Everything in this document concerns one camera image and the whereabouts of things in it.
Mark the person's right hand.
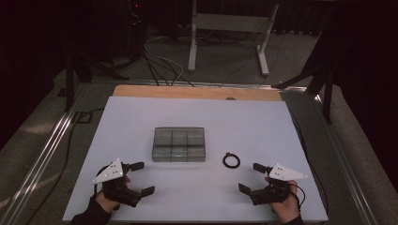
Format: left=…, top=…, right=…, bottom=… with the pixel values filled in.
left=264, top=176, right=301, bottom=225

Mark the white metal stand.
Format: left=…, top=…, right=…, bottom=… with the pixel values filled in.
left=187, top=0, right=280, bottom=77

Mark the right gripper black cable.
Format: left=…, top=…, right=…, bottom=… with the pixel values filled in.
left=289, top=183, right=306, bottom=211

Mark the black hair tie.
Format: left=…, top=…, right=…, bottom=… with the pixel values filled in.
left=222, top=152, right=241, bottom=170

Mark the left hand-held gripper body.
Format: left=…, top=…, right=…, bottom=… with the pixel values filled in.
left=91, top=157, right=143, bottom=208

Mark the dark equipment rack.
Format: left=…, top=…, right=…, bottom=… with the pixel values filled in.
left=125, top=0, right=147, bottom=64

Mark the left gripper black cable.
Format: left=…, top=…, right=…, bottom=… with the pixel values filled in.
left=92, top=165, right=109, bottom=199

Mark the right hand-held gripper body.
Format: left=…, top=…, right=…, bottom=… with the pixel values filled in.
left=249, top=163, right=309, bottom=206

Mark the black floor cable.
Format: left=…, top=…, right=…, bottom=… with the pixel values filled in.
left=31, top=107, right=105, bottom=225
left=140, top=50, right=195, bottom=87

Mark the wooden table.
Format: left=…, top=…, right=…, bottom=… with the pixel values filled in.
left=112, top=84, right=283, bottom=101

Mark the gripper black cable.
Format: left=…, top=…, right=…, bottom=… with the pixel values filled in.
left=289, top=183, right=306, bottom=211
left=92, top=165, right=109, bottom=199

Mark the person's left hand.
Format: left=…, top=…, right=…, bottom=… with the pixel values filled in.
left=94, top=175, right=131, bottom=215

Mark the white floor cable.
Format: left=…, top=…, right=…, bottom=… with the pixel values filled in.
left=143, top=36, right=185, bottom=86

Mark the white table mat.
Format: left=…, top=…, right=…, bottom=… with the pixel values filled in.
left=62, top=96, right=329, bottom=223

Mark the black tripod stand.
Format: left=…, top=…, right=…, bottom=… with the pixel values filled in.
left=64, top=46, right=130, bottom=113
left=271, top=31, right=342, bottom=125

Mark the clear plastic compartment box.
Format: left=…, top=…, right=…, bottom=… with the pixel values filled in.
left=151, top=126, right=207, bottom=163

